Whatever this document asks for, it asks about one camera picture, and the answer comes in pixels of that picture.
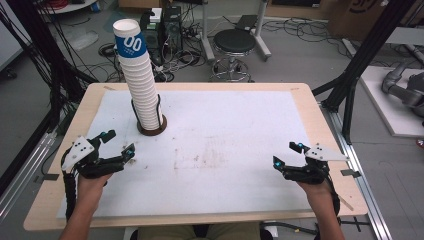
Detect black tape piece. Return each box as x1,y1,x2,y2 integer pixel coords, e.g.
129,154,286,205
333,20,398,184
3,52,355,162
33,173,61,184
340,168,362,179

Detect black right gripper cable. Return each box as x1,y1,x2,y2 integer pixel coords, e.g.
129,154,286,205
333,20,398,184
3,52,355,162
327,174,342,218

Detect white rolling stand frame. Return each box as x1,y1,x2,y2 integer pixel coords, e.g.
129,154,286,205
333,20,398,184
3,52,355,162
199,0,273,63

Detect black cable under table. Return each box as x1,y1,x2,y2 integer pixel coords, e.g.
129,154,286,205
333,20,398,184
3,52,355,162
260,220,318,236

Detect white round table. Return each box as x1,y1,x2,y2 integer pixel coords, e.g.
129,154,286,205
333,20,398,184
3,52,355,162
37,0,98,15

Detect black floor cables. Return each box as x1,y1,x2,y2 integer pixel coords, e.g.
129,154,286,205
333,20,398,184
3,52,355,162
261,15,349,46

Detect person's right hand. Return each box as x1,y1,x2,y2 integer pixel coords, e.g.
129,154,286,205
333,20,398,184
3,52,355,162
295,179,335,205

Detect brown cardboard box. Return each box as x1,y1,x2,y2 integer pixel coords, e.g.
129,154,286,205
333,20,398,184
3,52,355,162
328,0,424,42

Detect black metal frame post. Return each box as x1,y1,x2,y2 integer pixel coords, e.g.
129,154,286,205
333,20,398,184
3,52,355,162
311,0,424,145
5,0,99,134

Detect clear plastic sheet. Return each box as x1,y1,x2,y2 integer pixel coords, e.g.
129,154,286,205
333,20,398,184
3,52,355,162
62,27,100,52

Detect person's khaki trousers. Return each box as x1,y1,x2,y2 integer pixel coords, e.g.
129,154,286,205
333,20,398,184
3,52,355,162
137,223,263,240

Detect stack of paper cups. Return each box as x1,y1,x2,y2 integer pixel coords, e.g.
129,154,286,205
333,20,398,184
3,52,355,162
112,18,161,131

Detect black flat device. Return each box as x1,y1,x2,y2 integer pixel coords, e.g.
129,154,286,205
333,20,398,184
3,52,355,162
234,14,259,33

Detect black corrugated left gripper cable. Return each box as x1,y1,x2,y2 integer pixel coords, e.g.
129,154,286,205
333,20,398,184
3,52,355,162
61,169,79,222

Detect person's left hand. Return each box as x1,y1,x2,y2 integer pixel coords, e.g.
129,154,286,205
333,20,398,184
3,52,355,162
76,171,115,203

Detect white table mat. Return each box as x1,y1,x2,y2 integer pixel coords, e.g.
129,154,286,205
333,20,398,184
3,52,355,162
56,89,314,220

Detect white floor platform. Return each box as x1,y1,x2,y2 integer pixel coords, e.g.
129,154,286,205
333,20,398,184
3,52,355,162
359,65,424,139

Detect aluminium rail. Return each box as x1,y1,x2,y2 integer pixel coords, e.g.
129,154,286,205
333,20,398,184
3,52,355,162
320,102,393,240
0,131,58,222

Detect tangle of floor cables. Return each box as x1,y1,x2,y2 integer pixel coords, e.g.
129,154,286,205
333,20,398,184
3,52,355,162
97,19,209,83

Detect black round stool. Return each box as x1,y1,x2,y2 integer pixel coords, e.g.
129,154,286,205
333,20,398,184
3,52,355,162
209,28,258,83

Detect black computer tower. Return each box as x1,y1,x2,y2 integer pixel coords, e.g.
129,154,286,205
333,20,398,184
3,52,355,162
162,5,184,52
139,8,163,65

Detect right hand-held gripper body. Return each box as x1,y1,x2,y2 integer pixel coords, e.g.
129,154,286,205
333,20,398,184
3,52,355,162
281,143,350,185

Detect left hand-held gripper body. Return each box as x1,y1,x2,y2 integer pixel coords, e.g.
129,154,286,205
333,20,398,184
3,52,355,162
60,134,126,180

